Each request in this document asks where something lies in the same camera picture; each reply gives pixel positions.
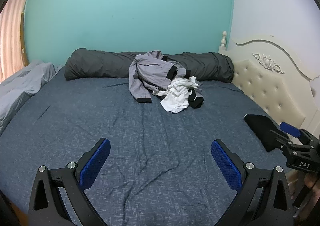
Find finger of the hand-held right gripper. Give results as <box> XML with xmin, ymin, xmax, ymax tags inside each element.
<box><xmin>269</xmin><ymin>128</ymin><xmax>293</xmax><ymax>149</ymax></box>
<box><xmin>279</xmin><ymin>122</ymin><xmax>313</xmax><ymax>145</ymax></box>

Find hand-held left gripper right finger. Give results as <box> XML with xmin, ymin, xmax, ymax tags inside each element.
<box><xmin>211</xmin><ymin>139</ymin><xmax>293</xmax><ymax>226</ymax></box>

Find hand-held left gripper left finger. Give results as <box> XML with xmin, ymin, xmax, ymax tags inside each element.
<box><xmin>28</xmin><ymin>137</ymin><xmax>111</xmax><ymax>226</ymax></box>

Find white garment pile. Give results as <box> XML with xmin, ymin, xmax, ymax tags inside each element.
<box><xmin>160</xmin><ymin>76</ymin><xmax>200</xmax><ymax>114</ymax></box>

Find grey jacket with black trim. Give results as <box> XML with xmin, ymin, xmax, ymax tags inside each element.
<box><xmin>129</xmin><ymin>51</ymin><xmax>200</xmax><ymax>104</ymax></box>

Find person's right hand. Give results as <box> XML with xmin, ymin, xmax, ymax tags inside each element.
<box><xmin>306</xmin><ymin>173</ymin><xmax>320</xmax><ymax>191</ymax></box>

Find black cloth item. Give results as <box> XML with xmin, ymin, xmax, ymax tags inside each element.
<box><xmin>244</xmin><ymin>114</ymin><xmax>283</xmax><ymax>153</ymax></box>

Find cream tufted headboard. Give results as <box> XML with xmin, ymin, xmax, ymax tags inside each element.
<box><xmin>218</xmin><ymin>31</ymin><xmax>320</xmax><ymax>139</ymax></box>

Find blue-grey bed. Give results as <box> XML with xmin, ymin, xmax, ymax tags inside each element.
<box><xmin>0</xmin><ymin>66</ymin><xmax>308</xmax><ymax>226</ymax></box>

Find black garment with white piping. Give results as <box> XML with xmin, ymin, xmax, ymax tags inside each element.
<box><xmin>187</xmin><ymin>90</ymin><xmax>205</xmax><ymax>110</ymax></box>

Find dark grey rolled duvet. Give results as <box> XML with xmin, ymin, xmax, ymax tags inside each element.
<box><xmin>64</xmin><ymin>47</ymin><xmax>235</xmax><ymax>83</ymax></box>

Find light grey blanket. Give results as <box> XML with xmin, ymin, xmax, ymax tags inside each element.
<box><xmin>0</xmin><ymin>60</ymin><xmax>63</xmax><ymax>136</ymax></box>

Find pink curtain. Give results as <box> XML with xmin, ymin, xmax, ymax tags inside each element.
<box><xmin>0</xmin><ymin>0</ymin><xmax>38</xmax><ymax>84</ymax></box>

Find wooden window frame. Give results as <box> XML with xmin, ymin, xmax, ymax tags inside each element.
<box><xmin>21</xmin><ymin>11</ymin><xmax>28</xmax><ymax>55</ymax></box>

